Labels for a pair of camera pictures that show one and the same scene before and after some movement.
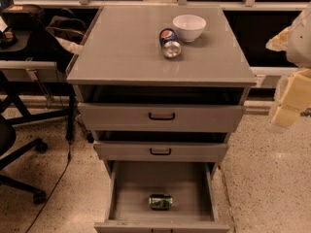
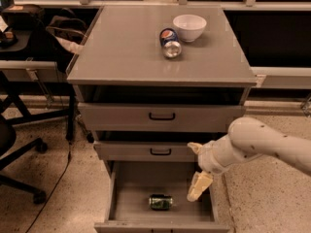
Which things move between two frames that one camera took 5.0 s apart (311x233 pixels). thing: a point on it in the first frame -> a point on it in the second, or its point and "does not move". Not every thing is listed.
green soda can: (160, 202) does not move
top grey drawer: (161, 116) does not move
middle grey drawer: (159, 150) does not move
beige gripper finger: (295, 99) -> (201, 180)
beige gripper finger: (279, 42) -> (195, 147)
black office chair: (9, 151) does not move
